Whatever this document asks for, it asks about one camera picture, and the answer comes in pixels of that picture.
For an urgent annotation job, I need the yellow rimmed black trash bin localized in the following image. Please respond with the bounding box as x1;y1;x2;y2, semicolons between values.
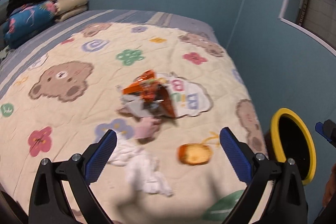
266;108;317;185

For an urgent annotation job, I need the white tissue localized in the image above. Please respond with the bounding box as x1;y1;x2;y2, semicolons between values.
108;138;173;197

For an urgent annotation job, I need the pink paper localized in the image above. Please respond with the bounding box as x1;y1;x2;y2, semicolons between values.
134;117;162;139

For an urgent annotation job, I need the orange snack wrapper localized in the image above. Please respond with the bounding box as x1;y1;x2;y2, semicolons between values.
117;70;177;119

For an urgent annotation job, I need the person right hand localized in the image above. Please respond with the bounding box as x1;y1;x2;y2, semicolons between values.
322;164;336;207

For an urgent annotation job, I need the white framed window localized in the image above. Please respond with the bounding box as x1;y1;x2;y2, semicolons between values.
278;0;335;55

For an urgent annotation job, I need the green small cloth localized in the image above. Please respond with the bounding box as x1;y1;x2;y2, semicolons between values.
0;47;10;61

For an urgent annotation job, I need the cream bear pattern quilt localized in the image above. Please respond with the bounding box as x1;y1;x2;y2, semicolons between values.
1;23;265;223

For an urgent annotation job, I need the blue floral folded blanket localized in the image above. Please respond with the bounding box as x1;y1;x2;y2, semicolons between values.
3;1;56;49

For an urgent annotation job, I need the beige folded pillow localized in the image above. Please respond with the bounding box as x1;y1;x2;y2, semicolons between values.
54;0;89;22

